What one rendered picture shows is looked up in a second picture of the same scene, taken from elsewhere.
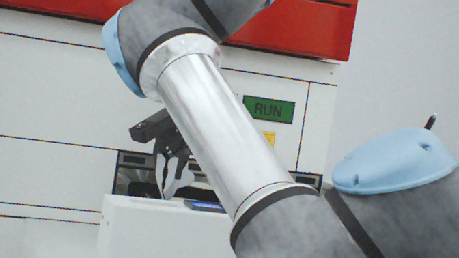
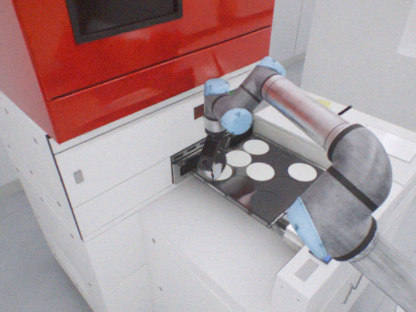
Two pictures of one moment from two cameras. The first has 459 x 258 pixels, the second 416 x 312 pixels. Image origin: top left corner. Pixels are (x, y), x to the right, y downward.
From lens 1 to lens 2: 120 cm
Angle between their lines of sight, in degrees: 43
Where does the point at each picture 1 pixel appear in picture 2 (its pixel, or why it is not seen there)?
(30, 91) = (120, 158)
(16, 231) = (135, 218)
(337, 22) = (264, 39)
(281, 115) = not seen: hidden behind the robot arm
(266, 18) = (234, 54)
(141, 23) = (339, 234)
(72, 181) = (153, 183)
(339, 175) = not seen: outside the picture
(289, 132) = not seen: hidden behind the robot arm
